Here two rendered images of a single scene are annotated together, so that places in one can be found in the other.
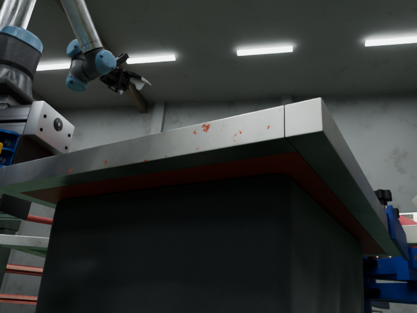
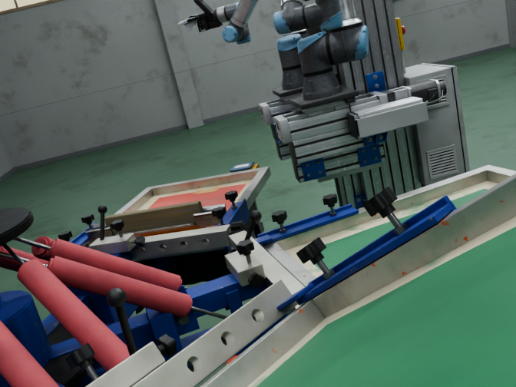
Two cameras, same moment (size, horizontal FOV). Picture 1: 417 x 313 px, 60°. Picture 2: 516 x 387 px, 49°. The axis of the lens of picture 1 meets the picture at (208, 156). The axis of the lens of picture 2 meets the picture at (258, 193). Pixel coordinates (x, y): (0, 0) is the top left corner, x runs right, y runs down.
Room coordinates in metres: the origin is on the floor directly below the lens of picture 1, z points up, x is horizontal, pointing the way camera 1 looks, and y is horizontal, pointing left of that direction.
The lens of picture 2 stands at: (2.88, -0.40, 1.57)
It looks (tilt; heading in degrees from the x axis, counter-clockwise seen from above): 16 degrees down; 163
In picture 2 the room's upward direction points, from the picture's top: 14 degrees counter-clockwise
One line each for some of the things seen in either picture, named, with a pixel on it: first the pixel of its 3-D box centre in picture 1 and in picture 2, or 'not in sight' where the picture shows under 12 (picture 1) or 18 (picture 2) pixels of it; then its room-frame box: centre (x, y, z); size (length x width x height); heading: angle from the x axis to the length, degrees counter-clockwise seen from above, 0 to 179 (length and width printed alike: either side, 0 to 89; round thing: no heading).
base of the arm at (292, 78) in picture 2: not in sight; (296, 75); (0.39, 0.69, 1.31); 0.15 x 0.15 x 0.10
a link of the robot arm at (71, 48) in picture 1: (83, 54); not in sight; (1.16, 0.52, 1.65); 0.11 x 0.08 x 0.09; 142
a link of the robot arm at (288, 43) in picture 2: not in sight; (291, 50); (0.38, 0.70, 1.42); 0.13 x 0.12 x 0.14; 140
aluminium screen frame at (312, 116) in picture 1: (237, 220); (177, 212); (0.79, -0.08, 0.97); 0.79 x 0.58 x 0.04; 147
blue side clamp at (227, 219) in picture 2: not in sight; (230, 224); (1.14, 0.03, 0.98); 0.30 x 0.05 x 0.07; 147
